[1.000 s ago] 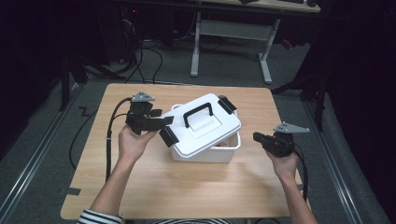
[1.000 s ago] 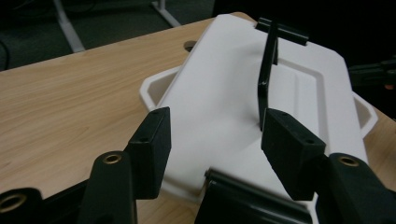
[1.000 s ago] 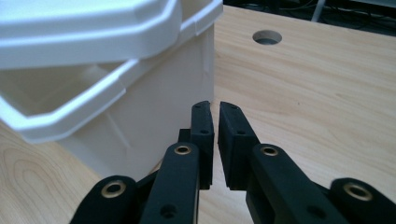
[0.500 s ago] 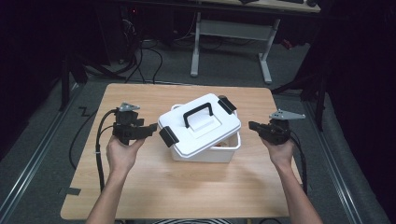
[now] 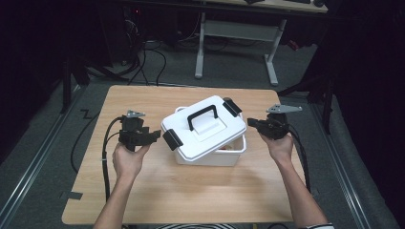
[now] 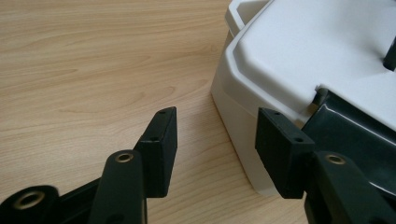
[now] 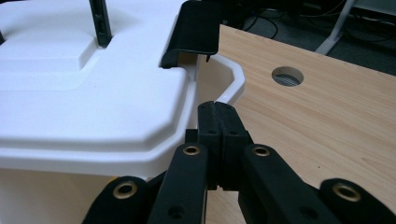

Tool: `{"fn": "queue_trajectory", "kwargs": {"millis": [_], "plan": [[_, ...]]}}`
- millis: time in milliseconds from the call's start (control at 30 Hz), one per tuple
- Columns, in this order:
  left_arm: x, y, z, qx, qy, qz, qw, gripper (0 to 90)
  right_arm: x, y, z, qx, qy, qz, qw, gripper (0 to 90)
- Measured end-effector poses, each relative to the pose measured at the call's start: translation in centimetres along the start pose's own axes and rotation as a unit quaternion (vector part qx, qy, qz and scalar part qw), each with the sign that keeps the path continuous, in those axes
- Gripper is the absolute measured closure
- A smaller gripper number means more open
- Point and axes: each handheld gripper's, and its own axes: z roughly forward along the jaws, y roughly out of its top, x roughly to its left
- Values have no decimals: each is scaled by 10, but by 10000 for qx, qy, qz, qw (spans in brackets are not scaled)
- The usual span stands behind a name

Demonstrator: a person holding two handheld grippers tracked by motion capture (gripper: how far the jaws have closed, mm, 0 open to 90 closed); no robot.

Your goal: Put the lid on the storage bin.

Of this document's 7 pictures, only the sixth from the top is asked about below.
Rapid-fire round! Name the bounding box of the white plastic storage box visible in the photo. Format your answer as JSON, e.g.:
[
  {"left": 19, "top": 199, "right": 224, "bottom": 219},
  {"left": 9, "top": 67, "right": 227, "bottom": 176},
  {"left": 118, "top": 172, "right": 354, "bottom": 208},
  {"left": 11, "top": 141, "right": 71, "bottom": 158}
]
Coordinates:
[{"left": 210, "top": 0, "right": 314, "bottom": 197}]

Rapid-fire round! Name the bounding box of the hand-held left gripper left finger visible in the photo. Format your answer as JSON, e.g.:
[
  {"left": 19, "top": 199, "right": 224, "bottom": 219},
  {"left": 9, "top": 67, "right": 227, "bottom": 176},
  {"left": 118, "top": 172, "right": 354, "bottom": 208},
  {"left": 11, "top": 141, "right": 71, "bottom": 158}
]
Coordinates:
[{"left": 134, "top": 106, "right": 178, "bottom": 199}]

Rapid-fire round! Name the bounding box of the black lid handle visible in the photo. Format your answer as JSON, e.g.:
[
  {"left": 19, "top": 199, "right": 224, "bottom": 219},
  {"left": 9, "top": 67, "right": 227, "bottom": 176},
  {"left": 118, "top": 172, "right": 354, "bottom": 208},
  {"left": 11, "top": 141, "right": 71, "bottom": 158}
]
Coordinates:
[{"left": 382, "top": 35, "right": 396, "bottom": 72}]

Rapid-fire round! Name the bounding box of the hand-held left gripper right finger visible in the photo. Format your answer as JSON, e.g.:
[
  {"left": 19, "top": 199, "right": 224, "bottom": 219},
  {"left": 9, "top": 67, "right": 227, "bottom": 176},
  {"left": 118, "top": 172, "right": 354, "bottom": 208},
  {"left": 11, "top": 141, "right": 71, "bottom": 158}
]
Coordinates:
[{"left": 255, "top": 107, "right": 316, "bottom": 200}]

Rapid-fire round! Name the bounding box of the white box lid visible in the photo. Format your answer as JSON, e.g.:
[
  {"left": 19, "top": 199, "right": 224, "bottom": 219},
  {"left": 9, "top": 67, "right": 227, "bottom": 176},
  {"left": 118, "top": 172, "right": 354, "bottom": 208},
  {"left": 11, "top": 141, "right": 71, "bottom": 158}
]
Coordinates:
[{"left": 225, "top": 0, "right": 396, "bottom": 133}]

